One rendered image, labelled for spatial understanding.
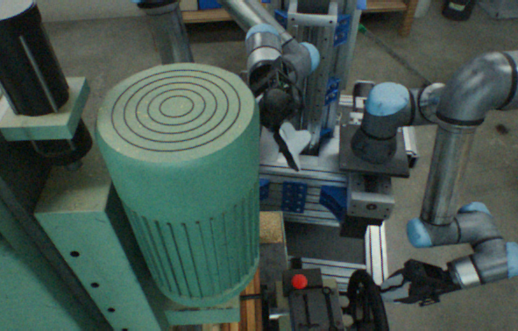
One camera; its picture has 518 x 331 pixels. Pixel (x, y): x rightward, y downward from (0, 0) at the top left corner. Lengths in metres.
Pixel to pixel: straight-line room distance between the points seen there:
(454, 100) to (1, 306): 0.84
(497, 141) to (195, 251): 2.63
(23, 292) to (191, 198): 0.26
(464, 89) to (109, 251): 0.71
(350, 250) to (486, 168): 1.19
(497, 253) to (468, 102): 0.39
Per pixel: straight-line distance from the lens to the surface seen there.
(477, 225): 1.13
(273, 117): 0.73
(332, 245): 1.86
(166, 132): 0.41
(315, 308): 0.85
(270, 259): 1.01
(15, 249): 0.51
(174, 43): 1.09
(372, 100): 1.25
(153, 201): 0.42
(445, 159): 0.97
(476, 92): 0.90
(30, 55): 0.41
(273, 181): 1.46
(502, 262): 1.11
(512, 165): 2.85
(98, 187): 0.50
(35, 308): 0.62
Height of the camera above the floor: 1.78
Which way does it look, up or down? 47 degrees down
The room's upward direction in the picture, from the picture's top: straight up
